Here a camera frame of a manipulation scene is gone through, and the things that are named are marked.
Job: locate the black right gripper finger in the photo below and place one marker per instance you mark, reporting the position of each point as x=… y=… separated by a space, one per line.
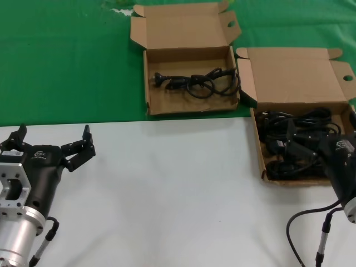
x=304 y=138
x=301 y=152

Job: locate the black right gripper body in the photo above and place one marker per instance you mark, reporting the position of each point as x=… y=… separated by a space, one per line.
x=340 y=167

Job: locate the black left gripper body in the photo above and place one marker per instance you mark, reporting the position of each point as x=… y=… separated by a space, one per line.
x=41 y=172

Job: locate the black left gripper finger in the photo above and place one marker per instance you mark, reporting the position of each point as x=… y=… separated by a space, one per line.
x=80 y=153
x=16 y=139

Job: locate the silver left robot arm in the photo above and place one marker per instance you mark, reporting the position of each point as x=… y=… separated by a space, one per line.
x=16 y=236

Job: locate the cardboard box with round-holed flap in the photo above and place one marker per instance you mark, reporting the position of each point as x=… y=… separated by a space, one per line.
x=189 y=33

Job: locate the green table cloth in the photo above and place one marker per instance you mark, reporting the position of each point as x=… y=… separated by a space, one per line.
x=55 y=55

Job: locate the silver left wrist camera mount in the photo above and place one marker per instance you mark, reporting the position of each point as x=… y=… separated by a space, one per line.
x=16 y=172

